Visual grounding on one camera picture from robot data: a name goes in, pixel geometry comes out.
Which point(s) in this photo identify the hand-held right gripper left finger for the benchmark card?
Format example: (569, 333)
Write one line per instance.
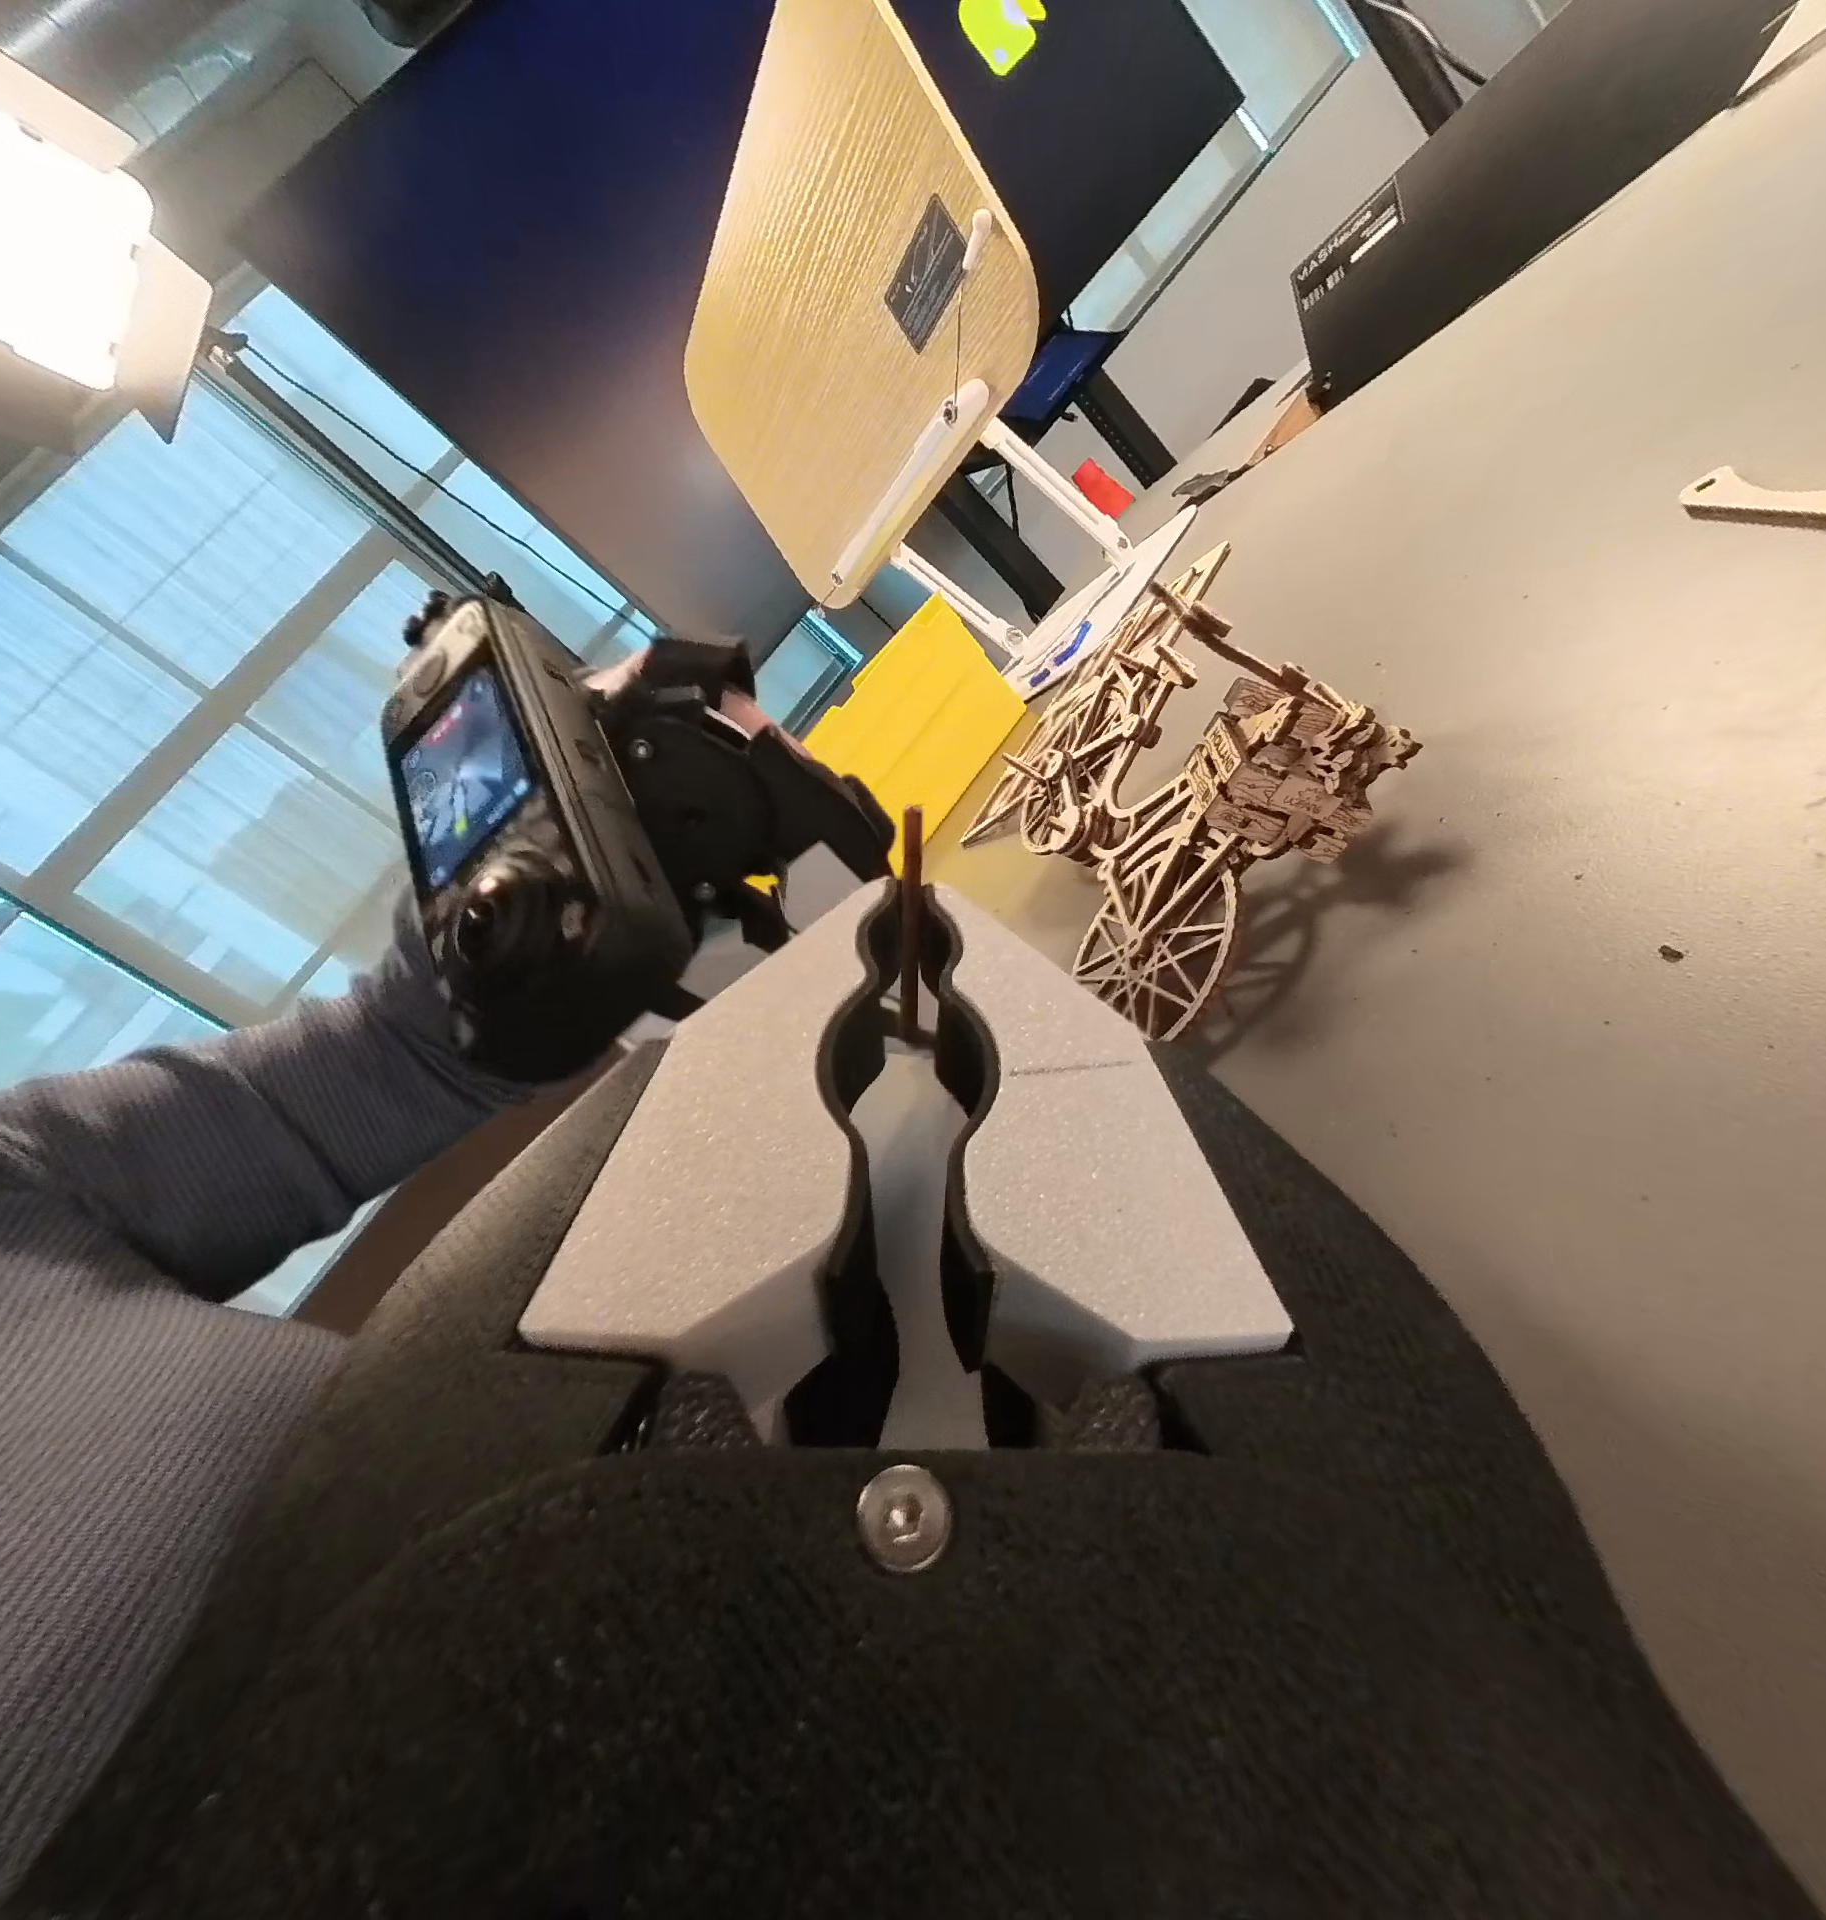
(689, 1200)

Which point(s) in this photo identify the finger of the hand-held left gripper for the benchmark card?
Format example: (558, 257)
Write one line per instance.
(756, 938)

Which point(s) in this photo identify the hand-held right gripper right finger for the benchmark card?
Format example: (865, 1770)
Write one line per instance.
(1123, 1200)

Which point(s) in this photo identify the forked wooden model part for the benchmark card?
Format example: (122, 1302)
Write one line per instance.
(911, 901)

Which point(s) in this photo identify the person's left forearm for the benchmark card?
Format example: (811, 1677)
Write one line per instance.
(179, 1140)

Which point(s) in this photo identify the wooden bicycle model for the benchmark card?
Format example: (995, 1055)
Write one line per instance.
(1289, 781)

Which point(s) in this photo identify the yellow plastic bin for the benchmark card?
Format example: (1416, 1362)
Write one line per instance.
(930, 706)

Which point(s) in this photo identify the white stand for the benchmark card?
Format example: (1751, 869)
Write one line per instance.
(1116, 593)

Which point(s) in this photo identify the orange traffic cone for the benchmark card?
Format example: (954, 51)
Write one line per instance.
(1104, 489)

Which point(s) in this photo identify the person's torso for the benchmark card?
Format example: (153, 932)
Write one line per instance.
(104, 1576)

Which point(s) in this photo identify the ceiling light panel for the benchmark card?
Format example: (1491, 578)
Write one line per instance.
(29, 255)

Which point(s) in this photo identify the curved wooden strip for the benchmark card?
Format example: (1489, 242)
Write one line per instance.
(1799, 503)

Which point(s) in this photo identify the black flat box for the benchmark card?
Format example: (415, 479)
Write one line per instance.
(1530, 195)

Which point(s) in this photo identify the large dark wall screen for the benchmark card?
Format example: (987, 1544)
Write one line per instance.
(554, 226)

